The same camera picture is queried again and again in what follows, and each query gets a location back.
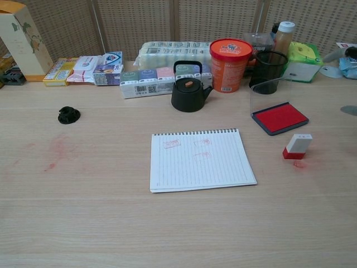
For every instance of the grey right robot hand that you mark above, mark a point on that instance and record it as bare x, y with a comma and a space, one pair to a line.
336, 55

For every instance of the white and red stamp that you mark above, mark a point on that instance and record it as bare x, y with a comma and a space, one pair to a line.
298, 145

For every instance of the white spiral notepad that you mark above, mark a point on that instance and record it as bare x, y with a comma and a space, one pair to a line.
200, 167

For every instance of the pale blue round disc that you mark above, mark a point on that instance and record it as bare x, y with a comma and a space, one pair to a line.
330, 72

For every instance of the blue tissue package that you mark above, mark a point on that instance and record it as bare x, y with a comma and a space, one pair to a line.
348, 68

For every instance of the green tissue box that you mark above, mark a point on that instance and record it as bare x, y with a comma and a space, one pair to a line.
302, 56

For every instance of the brown bottle with white cap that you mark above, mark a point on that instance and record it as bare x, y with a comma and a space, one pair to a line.
283, 39

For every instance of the dark bottle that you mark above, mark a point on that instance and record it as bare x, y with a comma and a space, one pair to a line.
274, 29

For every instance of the black mesh pen cup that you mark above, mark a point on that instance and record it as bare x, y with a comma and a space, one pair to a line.
267, 72

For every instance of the clear plastic container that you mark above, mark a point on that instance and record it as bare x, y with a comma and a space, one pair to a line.
258, 42

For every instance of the red ink pad clear lid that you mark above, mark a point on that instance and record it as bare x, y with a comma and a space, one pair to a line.
279, 117

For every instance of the orange tub with lid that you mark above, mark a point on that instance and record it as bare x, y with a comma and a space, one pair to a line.
228, 67

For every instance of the large white paper roll pack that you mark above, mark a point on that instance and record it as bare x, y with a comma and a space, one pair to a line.
167, 53

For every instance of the multicolour pocket tissue multipack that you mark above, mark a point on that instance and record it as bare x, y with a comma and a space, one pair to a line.
145, 81

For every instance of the perforated wooden folding screen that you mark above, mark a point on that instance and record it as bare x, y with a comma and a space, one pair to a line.
139, 22

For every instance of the white and blue small box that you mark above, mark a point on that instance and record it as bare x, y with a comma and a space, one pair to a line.
113, 58

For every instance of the purple box with peach print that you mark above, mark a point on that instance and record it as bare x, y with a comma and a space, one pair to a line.
107, 75

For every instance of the pink wet wipes pack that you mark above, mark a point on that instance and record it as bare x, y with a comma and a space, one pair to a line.
83, 68

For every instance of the small black round plastic part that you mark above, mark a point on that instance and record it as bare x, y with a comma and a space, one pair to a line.
68, 115

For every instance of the yellow printed snack box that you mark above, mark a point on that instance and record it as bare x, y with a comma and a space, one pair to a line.
57, 74

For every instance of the tall cream box orange end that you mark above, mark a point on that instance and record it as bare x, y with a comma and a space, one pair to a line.
22, 42

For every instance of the black slotted rack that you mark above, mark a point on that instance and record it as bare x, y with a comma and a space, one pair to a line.
12, 78

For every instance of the gold foil box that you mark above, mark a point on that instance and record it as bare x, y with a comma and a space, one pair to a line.
4, 62

